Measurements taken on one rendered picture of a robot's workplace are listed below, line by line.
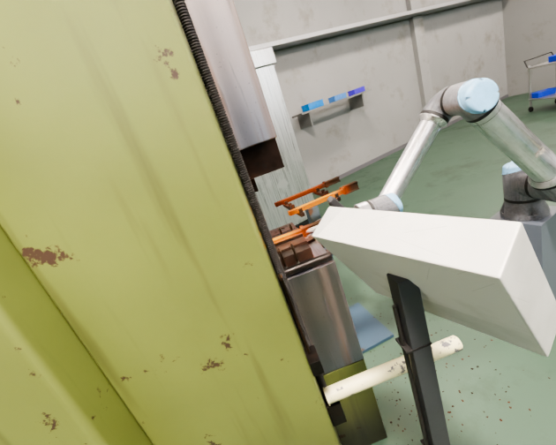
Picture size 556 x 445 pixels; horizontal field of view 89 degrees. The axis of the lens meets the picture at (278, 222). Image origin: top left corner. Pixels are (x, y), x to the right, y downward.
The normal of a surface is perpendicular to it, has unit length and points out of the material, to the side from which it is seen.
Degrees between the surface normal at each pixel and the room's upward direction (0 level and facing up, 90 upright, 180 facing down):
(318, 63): 90
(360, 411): 90
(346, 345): 90
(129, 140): 90
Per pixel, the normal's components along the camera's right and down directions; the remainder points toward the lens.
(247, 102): 0.15, 0.28
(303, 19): 0.46, 0.15
